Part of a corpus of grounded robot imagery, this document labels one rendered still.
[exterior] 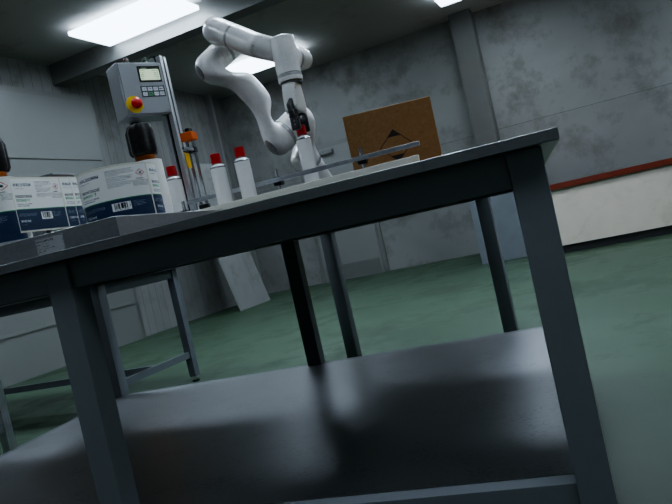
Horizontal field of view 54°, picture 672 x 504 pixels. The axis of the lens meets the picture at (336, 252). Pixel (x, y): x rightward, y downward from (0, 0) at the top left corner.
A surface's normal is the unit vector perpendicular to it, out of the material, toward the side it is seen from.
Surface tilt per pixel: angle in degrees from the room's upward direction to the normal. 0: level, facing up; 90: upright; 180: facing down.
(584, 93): 90
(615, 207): 90
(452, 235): 90
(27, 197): 90
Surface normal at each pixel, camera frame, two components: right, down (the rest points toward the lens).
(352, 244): -0.38, 0.11
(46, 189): 0.90, -0.19
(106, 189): 0.02, 0.02
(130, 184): 0.56, -0.11
